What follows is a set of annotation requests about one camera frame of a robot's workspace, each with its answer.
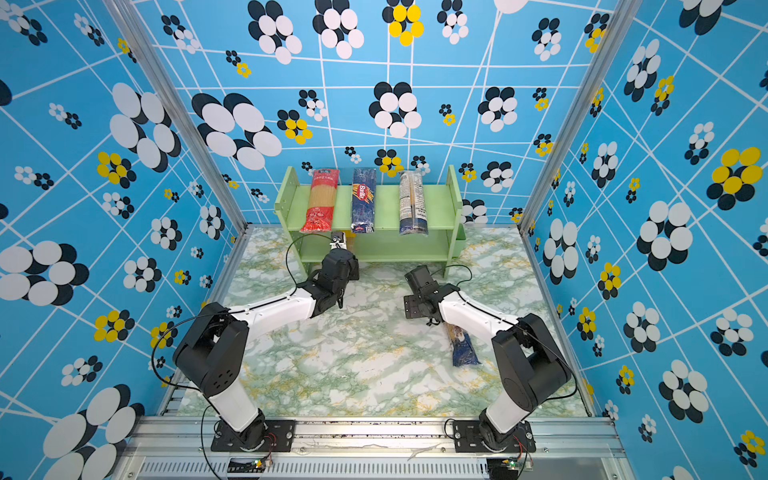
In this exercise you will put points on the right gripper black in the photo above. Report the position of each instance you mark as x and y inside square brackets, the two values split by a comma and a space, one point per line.
[411, 307]

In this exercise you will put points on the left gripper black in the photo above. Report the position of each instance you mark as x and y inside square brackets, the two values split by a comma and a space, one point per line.
[354, 274]

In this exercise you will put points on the red spaghetti bag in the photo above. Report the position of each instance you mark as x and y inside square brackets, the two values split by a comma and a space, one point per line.
[322, 198]

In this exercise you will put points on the blue clear spaghetti bag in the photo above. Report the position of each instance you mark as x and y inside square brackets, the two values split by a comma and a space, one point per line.
[463, 352]

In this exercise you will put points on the blue Barilla spaghetti box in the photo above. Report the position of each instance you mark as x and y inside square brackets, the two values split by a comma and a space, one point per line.
[363, 200]

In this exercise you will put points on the clear white label spaghetti bag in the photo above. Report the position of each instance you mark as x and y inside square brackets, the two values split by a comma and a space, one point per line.
[412, 207]

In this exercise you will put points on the yellow spaghetti bag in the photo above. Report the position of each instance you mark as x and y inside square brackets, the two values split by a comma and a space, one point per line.
[348, 240]

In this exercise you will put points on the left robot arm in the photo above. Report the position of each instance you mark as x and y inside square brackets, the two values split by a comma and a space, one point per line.
[211, 353]

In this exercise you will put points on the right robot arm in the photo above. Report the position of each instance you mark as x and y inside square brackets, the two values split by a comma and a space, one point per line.
[531, 366]

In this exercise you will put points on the green cup on shelf side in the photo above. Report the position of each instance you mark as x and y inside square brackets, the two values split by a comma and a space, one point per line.
[459, 246]

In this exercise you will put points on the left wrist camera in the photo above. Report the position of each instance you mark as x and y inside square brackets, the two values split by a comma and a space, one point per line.
[338, 240]

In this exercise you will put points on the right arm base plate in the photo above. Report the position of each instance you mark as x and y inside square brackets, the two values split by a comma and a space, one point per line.
[475, 436]

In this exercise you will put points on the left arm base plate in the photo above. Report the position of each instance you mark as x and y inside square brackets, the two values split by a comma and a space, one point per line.
[265, 436]

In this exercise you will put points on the aluminium front rail frame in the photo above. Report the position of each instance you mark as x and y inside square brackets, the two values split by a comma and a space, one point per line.
[376, 448]

